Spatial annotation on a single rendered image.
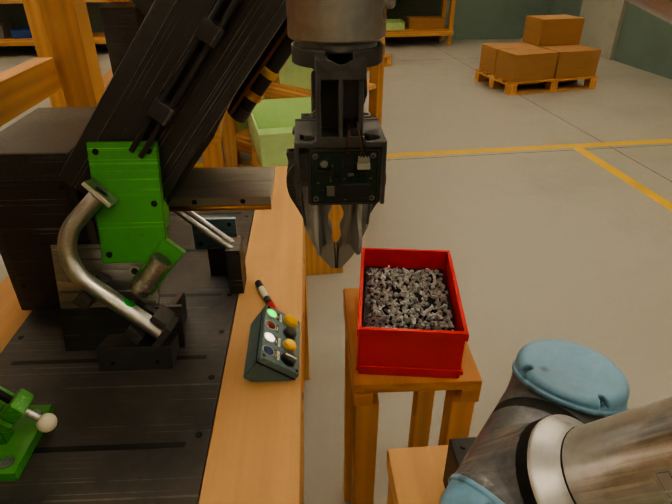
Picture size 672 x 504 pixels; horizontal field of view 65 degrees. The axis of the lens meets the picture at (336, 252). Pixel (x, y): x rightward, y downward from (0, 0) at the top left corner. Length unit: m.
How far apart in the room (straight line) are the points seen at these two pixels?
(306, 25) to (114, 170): 0.62
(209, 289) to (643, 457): 0.93
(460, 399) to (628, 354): 1.60
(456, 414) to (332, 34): 0.93
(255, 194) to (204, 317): 0.27
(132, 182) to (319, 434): 1.33
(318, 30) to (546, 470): 0.38
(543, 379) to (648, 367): 2.06
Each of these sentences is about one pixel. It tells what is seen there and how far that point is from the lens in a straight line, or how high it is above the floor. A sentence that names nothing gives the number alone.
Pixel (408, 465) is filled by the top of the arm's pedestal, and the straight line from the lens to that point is 0.90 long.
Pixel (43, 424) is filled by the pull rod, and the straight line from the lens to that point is 0.91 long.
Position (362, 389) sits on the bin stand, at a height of 0.79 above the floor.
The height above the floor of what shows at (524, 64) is 0.34.
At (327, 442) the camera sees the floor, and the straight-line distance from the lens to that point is 2.02.
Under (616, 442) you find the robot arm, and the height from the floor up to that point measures 1.24.
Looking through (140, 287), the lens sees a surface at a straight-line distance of 0.97.
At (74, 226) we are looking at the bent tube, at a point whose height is 1.15.
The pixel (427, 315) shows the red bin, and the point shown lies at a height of 0.88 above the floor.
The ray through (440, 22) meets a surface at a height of 0.36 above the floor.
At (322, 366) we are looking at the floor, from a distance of 2.29.
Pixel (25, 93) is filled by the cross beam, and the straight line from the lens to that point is 1.60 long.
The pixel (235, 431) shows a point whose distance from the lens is 0.88.
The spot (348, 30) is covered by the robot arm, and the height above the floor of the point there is 1.51.
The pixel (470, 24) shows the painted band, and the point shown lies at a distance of 10.52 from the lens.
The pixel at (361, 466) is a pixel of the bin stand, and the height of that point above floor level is 0.55.
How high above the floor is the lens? 1.56
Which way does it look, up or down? 31 degrees down
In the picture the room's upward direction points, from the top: straight up
